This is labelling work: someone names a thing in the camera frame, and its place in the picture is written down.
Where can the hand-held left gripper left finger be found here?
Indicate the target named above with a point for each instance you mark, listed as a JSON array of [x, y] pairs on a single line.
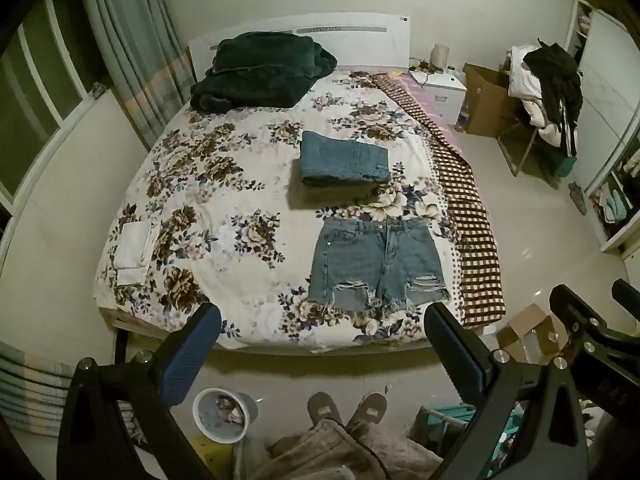
[[192, 355]]

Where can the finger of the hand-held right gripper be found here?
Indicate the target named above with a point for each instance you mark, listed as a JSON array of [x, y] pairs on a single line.
[[627, 291], [570, 305]]

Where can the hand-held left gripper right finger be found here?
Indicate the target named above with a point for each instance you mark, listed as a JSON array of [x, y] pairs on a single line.
[[452, 347]]

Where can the ripped denim shorts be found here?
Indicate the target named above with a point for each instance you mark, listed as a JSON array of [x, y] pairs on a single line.
[[375, 265]]

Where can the person's right forearm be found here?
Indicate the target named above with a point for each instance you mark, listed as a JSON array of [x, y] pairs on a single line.
[[615, 450]]

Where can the small open cardboard box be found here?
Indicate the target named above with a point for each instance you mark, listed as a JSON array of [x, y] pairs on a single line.
[[530, 332]]

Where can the teal plastic crate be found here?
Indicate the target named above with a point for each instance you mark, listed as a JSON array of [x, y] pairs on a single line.
[[450, 412]]

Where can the white trash bin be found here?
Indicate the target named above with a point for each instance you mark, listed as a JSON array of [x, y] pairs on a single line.
[[222, 417]]

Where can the grey shoe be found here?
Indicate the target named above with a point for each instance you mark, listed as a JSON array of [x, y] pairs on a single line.
[[579, 199]]

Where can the grey slipper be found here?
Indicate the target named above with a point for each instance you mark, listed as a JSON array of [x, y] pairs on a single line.
[[324, 410], [369, 412]]

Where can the yellow bag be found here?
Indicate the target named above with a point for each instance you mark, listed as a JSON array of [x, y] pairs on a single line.
[[210, 460]]

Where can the folded white cloth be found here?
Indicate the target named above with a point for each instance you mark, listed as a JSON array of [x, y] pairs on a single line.
[[134, 252]]

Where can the brown checkered cloth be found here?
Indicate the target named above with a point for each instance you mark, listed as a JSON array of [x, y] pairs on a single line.
[[470, 220]]

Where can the chair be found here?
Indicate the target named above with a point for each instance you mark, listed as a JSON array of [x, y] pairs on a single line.
[[520, 152]]

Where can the striped folded bedding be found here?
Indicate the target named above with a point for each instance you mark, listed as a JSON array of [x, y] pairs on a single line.
[[35, 390]]

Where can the bed with floral sheet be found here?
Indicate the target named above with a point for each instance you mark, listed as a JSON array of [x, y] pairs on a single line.
[[240, 170]]

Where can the white wardrobe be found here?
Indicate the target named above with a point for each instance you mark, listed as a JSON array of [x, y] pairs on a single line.
[[607, 90]]

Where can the plastic water bottle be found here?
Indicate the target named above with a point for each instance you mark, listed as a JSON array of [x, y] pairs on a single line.
[[462, 119]]

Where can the large cardboard box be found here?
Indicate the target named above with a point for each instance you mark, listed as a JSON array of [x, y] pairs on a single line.
[[485, 105]]

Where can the folded blue jeans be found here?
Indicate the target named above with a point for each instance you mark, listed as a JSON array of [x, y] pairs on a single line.
[[345, 157]]

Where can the black garment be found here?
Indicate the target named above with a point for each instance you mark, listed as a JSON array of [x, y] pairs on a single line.
[[557, 77]]

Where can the pile of white clothes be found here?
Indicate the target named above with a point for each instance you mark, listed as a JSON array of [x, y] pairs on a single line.
[[525, 82]]

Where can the white nightstand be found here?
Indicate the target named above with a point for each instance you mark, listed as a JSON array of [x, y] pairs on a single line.
[[445, 92]]

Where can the pink bedsheet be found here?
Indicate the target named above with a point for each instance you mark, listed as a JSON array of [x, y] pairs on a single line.
[[425, 102]]

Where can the beige jar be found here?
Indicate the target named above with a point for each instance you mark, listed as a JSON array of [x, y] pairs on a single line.
[[441, 56]]

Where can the dark green fleece blanket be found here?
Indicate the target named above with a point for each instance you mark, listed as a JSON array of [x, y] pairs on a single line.
[[260, 72]]

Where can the green striped curtain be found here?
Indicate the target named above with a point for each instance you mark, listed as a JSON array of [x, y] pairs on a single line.
[[132, 45]]

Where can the window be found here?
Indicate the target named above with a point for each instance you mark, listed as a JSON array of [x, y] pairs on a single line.
[[35, 80]]

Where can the white bed headboard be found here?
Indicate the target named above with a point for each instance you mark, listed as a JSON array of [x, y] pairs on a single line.
[[350, 42]]

